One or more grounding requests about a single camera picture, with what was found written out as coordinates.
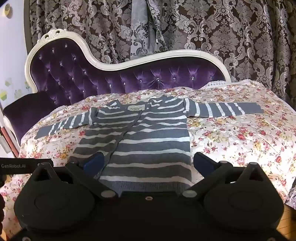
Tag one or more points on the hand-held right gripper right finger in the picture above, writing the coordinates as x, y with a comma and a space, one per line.
204, 162

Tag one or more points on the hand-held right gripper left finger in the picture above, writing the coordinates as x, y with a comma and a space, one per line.
93, 162

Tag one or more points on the grey white striped sweater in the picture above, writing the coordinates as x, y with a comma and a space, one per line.
148, 139

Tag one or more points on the floral blanket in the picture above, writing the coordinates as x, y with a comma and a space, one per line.
240, 139

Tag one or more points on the purple tufted sofa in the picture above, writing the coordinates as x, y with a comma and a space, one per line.
69, 71

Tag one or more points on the brown damask curtain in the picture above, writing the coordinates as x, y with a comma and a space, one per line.
219, 30

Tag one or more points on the light grey curtain panel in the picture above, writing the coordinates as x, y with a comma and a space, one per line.
140, 30

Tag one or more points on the cupcake wall stickers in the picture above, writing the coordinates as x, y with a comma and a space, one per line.
9, 90

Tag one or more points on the round wall fixture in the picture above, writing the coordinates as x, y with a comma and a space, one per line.
7, 9

